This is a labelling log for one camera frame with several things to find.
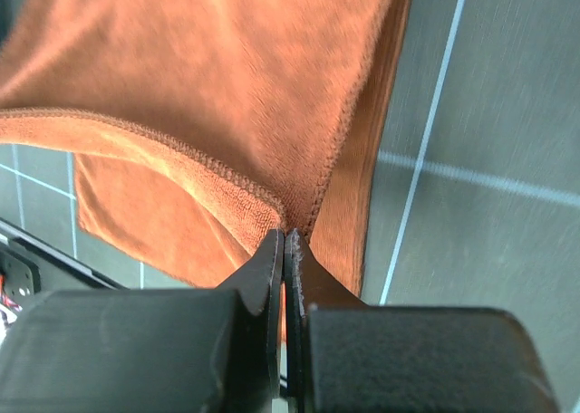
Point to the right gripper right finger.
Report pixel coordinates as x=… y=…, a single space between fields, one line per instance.
x=348 y=356

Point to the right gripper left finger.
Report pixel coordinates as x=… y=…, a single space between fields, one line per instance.
x=149 y=350

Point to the brown towel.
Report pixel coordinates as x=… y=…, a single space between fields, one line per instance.
x=199 y=125

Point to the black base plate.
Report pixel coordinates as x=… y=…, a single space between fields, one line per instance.
x=30 y=266

